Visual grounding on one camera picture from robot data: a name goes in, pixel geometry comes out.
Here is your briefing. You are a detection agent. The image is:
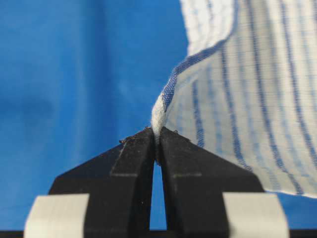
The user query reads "blue striped white towel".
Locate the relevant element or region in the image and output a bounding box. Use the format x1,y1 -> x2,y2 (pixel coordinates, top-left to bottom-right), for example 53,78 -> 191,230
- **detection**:
151,0 -> 317,198

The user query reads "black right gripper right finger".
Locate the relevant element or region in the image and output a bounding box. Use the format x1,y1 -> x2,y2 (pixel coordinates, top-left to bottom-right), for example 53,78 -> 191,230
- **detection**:
157,125 -> 289,238

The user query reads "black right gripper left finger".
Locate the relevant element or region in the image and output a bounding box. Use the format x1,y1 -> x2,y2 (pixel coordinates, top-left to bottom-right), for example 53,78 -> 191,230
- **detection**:
24,126 -> 156,238

